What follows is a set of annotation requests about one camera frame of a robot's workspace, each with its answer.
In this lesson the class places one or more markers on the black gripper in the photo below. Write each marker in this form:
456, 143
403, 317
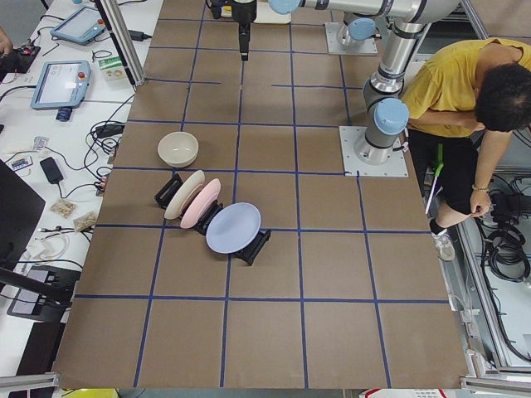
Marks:
244, 10

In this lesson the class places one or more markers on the cream ceramic bowl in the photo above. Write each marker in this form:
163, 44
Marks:
178, 149

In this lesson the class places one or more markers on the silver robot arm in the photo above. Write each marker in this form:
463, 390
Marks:
388, 116
355, 29

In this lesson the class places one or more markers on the green white small box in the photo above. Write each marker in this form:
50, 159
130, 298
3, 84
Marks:
111, 68

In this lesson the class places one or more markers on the upper teach pendant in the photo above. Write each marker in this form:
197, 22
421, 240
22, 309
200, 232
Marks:
81, 27

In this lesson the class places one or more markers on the teach pendant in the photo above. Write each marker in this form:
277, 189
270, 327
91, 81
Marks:
81, 27
62, 84

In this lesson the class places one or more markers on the cream plate in rack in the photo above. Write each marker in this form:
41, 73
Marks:
184, 195

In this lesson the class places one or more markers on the pink plate in rack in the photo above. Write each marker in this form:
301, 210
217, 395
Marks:
200, 204

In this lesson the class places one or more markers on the black plate rack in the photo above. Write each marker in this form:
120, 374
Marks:
248, 254

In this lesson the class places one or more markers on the lower teach pendant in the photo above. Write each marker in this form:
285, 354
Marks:
62, 84

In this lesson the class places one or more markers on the lavender plate in rack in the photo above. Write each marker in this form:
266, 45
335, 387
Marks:
233, 228

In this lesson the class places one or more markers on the person in yellow shirt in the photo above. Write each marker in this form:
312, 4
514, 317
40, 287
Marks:
464, 104

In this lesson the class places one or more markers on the black smartphone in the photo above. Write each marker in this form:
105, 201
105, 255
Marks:
51, 170

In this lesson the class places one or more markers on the black monitor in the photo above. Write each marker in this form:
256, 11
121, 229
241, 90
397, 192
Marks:
21, 210

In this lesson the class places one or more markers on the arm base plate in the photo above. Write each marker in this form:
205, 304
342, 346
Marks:
368, 48
360, 159

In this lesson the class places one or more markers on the aluminium frame post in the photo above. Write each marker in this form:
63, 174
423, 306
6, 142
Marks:
116, 26

